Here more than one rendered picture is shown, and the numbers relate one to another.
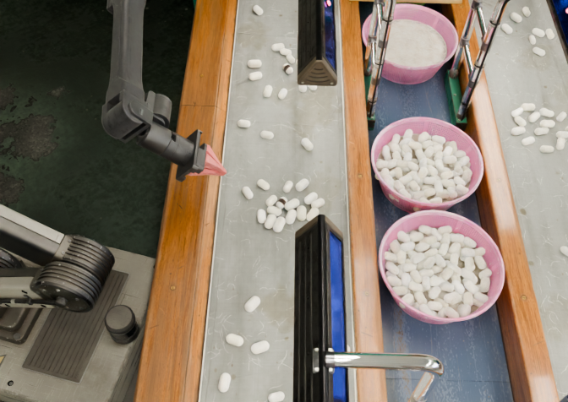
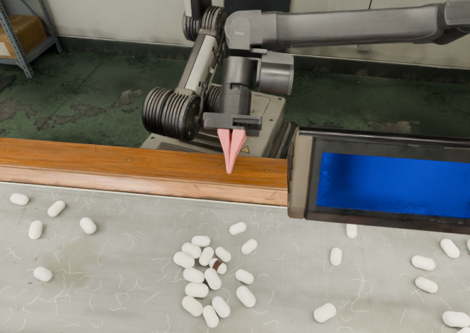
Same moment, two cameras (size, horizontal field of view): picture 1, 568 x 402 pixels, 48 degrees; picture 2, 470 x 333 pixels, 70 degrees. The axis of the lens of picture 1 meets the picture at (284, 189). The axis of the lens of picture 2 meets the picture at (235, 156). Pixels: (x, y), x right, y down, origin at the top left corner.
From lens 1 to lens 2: 1.15 m
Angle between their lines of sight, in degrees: 59
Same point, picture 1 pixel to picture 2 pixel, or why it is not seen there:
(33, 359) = (165, 146)
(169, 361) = (57, 158)
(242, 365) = (31, 216)
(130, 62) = (313, 20)
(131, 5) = (410, 14)
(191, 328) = (82, 173)
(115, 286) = not seen: hidden behind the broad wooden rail
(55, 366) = not seen: hidden behind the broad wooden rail
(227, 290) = (117, 207)
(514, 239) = not seen: outside the picture
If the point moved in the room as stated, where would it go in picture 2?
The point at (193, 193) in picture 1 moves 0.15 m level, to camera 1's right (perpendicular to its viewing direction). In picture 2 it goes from (235, 175) to (225, 236)
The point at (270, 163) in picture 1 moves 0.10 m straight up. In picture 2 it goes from (288, 260) to (295, 228)
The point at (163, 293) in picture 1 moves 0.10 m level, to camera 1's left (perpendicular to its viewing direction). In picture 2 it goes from (125, 154) to (139, 126)
